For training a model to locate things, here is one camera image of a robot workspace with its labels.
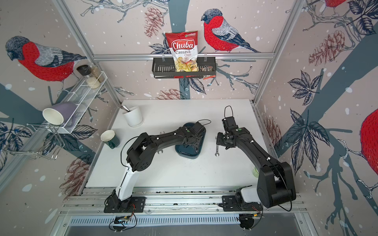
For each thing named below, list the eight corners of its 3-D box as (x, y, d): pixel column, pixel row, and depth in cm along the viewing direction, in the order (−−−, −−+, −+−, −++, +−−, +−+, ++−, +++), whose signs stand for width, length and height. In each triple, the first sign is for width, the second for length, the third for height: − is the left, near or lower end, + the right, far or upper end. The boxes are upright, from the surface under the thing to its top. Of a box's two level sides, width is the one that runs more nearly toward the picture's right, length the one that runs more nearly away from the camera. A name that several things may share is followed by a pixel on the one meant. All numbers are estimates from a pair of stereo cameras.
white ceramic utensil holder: (132, 130, 106) (123, 115, 93) (130, 125, 109) (121, 110, 96) (146, 124, 109) (139, 109, 96) (143, 119, 112) (136, 104, 99)
